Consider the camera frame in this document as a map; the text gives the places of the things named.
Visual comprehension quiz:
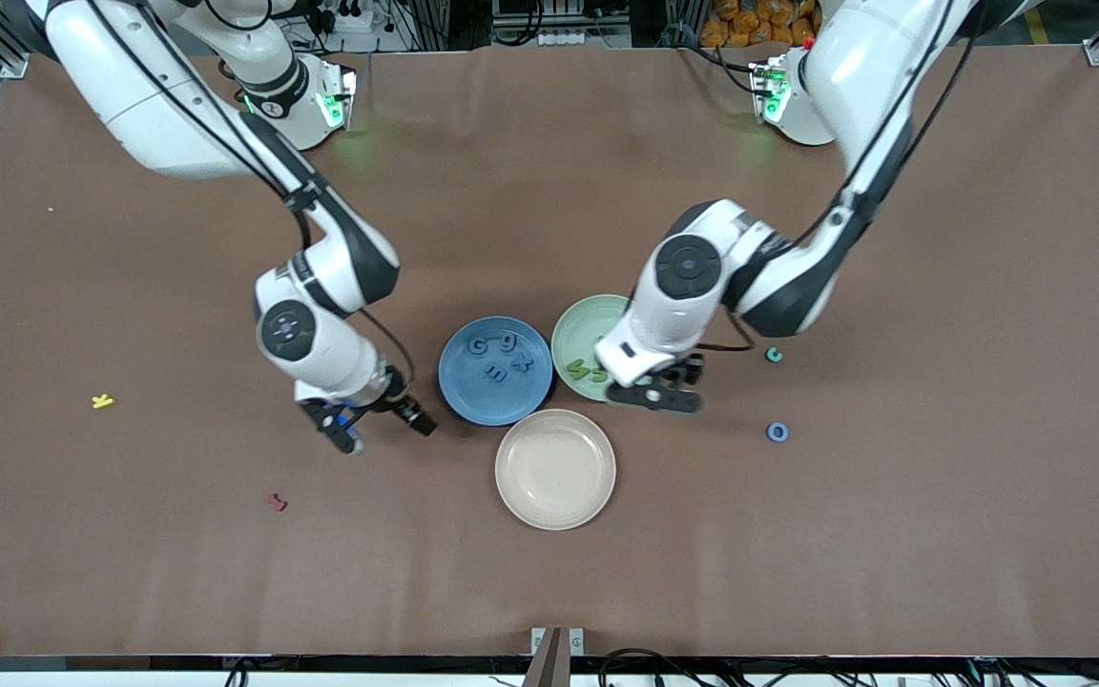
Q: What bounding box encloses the blue plate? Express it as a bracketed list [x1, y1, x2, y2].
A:
[438, 316, 554, 427]

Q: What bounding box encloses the green plate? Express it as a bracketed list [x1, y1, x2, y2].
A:
[550, 294, 634, 404]

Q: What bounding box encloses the beige plate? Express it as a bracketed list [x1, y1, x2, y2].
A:
[495, 408, 617, 531]

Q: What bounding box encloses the bag of oranges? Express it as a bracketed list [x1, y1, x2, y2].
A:
[699, 0, 818, 49]

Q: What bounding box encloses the black background equipment box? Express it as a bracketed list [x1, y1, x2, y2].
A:
[495, 0, 629, 30]

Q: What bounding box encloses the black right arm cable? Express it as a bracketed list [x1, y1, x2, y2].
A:
[82, 0, 416, 385]

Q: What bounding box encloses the grey metal table bracket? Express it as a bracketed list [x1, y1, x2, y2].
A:
[531, 627, 585, 658]

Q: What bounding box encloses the grey brown upright post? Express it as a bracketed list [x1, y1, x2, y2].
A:
[523, 627, 570, 687]

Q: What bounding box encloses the black cable loop under table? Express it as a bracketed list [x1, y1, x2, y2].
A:
[597, 648, 695, 687]

